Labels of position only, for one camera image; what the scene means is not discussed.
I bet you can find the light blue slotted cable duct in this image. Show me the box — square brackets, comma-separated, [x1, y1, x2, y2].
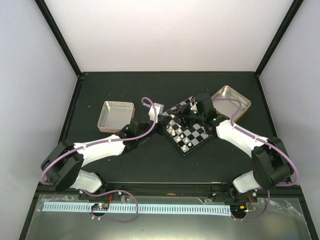
[42, 202, 231, 217]

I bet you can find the black mounting rail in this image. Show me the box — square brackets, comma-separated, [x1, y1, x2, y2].
[37, 181, 305, 203]

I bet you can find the right circuit board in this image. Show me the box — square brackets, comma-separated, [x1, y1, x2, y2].
[230, 205, 256, 214]

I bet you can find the circuit board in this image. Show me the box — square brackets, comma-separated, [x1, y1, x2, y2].
[230, 205, 256, 214]
[91, 203, 109, 211]

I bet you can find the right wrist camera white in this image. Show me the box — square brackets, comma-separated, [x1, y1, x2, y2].
[189, 97, 198, 112]

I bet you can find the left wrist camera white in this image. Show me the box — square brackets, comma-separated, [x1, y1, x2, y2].
[148, 103, 164, 123]

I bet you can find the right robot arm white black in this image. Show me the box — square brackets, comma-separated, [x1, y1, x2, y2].
[176, 93, 299, 202]

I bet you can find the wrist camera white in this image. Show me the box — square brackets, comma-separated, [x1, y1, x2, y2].
[148, 103, 164, 123]
[189, 97, 198, 112]

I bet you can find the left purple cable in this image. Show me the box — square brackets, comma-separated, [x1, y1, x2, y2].
[39, 96, 161, 223]

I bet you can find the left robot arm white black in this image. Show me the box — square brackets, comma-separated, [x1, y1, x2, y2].
[40, 113, 172, 200]

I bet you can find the gold tin box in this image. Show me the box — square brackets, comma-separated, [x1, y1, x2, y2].
[211, 85, 252, 122]

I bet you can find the left circuit board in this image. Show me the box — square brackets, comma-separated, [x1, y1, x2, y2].
[91, 203, 109, 211]

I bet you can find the checkered chess board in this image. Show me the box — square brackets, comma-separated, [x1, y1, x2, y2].
[162, 96, 214, 156]

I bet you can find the silver tin tray pink rim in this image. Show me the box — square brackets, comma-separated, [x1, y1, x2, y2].
[97, 101, 135, 133]

